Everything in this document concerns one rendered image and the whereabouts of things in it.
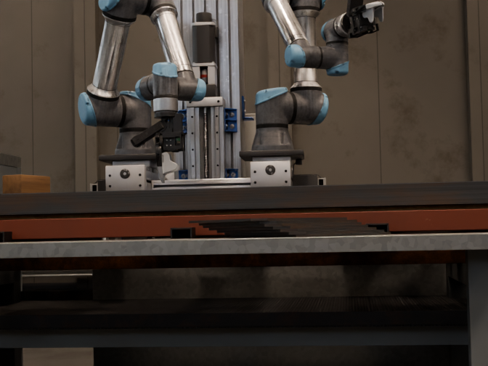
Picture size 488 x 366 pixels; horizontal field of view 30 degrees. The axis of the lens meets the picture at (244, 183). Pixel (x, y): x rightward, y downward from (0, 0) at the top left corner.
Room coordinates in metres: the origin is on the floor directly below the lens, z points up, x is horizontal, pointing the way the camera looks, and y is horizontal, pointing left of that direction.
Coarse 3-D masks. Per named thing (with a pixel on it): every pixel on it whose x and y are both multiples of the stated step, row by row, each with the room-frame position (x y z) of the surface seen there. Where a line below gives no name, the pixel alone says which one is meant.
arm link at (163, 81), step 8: (160, 64) 2.74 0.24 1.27; (168, 64) 2.74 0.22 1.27; (152, 72) 2.75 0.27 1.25; (160, 72) 2.73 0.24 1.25; (168, 72) 2.74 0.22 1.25; (176, 72) 2.77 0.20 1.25; (152, 80) 2.76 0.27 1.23; (160, 80) 2.73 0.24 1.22; (168, 80) 2.74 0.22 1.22; (176, 80) 2.76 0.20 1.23; (152, 88) 2.77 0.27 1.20; (160, 88) 2.73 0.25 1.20; (168, 88) 2.73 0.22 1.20; (176, 88) 2.76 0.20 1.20; (160, 96) 2.73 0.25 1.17; (168, 96) 2.73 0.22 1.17; (176, 96) 2.76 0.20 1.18
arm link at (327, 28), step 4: (328, 20) 3.05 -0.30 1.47; (332, 20) 3.01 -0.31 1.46; (324, 24) 3.08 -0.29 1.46; (328, 24) 3.03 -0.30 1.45; (332, 24) 3.00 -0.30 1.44; (324, 28) 3.05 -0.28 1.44; (328, 28) 3.02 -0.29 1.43; (332, 28) 3.00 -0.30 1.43; (324, 32) 3.06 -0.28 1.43; (328, 32) 3.03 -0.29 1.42; (332, 32) 3.01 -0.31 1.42; (336, 32) 2.99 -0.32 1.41; (324, 36) 3.07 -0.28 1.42; (328, 36) 3.03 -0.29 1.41; (332, 36) 3.02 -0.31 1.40; (336, 36) 3.01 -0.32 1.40; (340, 36) 3.00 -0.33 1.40; (324, 40) 3.09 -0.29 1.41; (328, 40) 3.03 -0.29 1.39; (332, 40) 3.02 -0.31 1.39; (336, 40) 3.01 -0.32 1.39; (340, 40) 3.01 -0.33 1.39; (344, 40) 3.02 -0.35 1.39; (348, 40) 3.04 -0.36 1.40
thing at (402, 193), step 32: (64, 192) 2.17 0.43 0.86; (96, 192) 2.16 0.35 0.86; (128, 192) 2.15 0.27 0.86; (160, 192) 2.14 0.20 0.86; (192, 192) 2.13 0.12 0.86; (224, 192) 2.13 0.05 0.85; (256, 192) 2.12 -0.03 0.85; (288, 192) 2.11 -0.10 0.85; (320, 192) 2.10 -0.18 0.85; (352, 192) 2.09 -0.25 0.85; (384, 192) 2.08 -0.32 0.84; (416, 192) 2.08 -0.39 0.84; (448, 192) 2.07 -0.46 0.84; (480, 192) 2.06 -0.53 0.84
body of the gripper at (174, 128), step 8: (168, 112) 2.74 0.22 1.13; (176, 120) 2.75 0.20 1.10; (168, 128) 2.75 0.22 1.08; (176, 128) 2.75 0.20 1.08; (160, 136) 2.74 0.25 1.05; (168, 136) 2.73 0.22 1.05; (176, 136) 2.73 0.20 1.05; (160, 144) 2.73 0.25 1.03; (168, 144) 2.74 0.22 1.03; (176, 144) 2.74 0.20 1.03; (184, 144) 2.79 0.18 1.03
